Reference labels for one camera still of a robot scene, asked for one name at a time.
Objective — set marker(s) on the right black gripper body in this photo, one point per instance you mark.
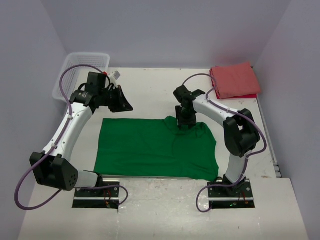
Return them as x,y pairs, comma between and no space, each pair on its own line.
187,118

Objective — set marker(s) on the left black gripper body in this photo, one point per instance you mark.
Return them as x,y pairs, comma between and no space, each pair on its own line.
112,98

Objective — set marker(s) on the green t shirt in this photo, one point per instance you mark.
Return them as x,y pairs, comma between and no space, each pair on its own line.
156,148

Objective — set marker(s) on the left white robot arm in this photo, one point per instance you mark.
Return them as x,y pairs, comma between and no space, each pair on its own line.
52,167

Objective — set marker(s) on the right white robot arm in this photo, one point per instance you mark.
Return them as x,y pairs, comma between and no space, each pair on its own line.
240,131

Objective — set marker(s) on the white plastic basket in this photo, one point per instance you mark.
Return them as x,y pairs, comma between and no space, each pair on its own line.
96,59

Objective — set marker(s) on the folded pink t shirt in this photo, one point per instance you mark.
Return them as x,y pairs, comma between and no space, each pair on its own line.
235,80

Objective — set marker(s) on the folded red t shirt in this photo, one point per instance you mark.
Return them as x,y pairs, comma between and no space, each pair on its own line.
248,96

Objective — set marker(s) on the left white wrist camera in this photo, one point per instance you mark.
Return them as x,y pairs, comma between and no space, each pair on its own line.
113,77

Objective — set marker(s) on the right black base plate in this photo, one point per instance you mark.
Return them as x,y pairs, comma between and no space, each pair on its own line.
240,197

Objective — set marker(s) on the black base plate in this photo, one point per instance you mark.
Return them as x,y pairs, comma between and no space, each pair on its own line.
107,198
240,197

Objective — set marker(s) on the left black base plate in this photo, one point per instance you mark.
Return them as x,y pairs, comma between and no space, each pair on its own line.
107,198

